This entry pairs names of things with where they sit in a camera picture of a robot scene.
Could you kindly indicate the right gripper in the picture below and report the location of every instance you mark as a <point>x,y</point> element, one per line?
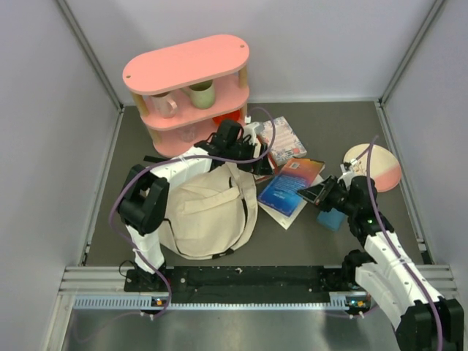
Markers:
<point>316,194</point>

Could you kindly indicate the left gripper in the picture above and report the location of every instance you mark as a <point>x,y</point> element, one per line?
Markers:
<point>259,169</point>

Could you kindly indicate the blue orange book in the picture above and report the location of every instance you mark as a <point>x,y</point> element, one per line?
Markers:
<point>280,198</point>

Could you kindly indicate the cream canvas backpack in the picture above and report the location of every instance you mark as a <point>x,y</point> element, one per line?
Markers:
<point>210,212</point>

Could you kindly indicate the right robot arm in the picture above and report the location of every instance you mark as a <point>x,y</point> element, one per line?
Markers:
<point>422,318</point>

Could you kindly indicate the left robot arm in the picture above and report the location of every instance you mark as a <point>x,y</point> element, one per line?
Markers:
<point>143,200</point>

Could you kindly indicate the orange bowl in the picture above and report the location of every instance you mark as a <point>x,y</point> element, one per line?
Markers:
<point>233,116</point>

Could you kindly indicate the red-bordered white book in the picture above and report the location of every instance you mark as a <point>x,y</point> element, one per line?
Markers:
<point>267,167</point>

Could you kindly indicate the clear glass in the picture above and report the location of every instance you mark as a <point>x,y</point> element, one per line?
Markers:
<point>187,133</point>

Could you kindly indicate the green mug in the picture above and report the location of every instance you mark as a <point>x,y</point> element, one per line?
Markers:
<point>202,95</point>

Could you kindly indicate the floral white book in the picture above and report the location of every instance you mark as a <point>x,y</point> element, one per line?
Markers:
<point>286,144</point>

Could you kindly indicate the cream and pink plate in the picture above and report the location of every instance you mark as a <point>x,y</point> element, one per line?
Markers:
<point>385,169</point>

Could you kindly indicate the pink three-tier shelf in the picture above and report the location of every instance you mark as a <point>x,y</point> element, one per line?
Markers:
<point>221,58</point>

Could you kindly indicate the pink mug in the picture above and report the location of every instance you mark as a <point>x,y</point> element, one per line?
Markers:
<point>165,104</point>

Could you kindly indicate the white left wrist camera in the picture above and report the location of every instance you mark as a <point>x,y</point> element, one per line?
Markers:
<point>256,131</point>

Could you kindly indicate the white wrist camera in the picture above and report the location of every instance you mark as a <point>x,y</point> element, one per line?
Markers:
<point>256,131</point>
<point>350,169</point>

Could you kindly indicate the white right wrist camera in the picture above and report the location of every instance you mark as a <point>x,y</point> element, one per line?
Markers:
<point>350,169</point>

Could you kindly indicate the grey cable duct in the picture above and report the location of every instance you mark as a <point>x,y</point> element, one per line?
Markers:
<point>154,302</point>

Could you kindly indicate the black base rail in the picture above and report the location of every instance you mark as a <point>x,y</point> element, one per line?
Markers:
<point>248,284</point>

